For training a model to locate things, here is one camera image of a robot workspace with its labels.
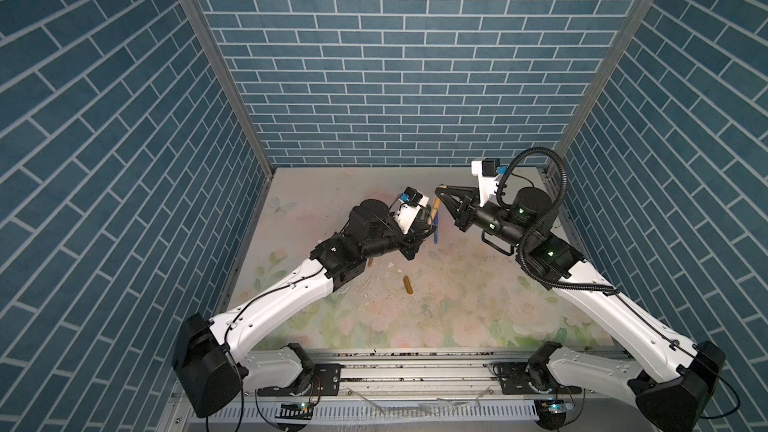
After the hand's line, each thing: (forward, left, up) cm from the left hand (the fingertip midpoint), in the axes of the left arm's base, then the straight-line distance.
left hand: (433, 225), depth 68 cm
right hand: (+3, +1, +8) cm, 9 cm away
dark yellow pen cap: (-1, +4, -31) cm, 31 cm away
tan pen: (0, 0, +4) cm, 4 cm away
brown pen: (+7, +16, -31) cm, 36 cm away
